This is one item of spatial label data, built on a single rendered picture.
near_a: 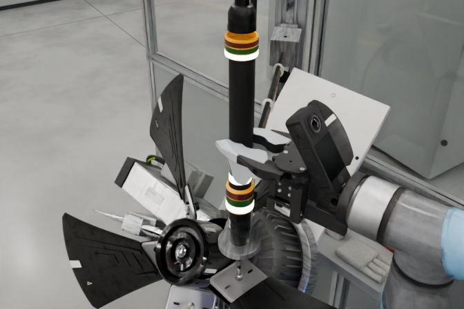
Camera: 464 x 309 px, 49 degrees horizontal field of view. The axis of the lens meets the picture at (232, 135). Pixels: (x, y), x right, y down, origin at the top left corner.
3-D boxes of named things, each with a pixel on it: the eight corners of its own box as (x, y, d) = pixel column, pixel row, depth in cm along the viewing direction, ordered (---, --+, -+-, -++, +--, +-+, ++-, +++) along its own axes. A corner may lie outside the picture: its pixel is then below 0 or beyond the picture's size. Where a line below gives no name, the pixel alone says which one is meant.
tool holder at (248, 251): (225, 219, 90) (224, 174, 84) (265, 225, 88) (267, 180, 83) (213, 256, 82) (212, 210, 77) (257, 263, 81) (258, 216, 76)
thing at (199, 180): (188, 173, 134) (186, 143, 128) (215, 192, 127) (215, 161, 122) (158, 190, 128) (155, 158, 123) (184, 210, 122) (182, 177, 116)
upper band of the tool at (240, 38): (228, 47, 68) (228, 27, 67) (260, 50, 68) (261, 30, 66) (221, 61, 65) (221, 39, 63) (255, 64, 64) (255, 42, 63)
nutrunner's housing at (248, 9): (230, 245, 88) (229, -25, 63) (253, 248, 87) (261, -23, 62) (225, 261, 85) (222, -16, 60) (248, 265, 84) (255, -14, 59)
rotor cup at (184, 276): (200, 212, 105) (158, 203, 95) (259, 227, 96) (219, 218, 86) (183, 283, 103) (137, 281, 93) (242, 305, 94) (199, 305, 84)
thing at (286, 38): (274, 52, 138) (275, 22, 134) (300, 54, 137) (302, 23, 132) (268, 68, 130) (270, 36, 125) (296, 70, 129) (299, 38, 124)
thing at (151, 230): (201, 253, 106) (94, 214, 127) (204, 243, 106) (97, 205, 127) (195, 252, 104) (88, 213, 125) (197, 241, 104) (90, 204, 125)
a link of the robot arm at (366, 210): (382, 207, 59) (408, 173, 64) (346, 192, 61) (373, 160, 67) (372, 254, 63) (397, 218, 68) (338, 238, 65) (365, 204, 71)
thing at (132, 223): (128, 231, 119) (133, 214, 120) (146, 237, 116) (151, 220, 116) (120, 229, 117) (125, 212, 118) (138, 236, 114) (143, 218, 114)
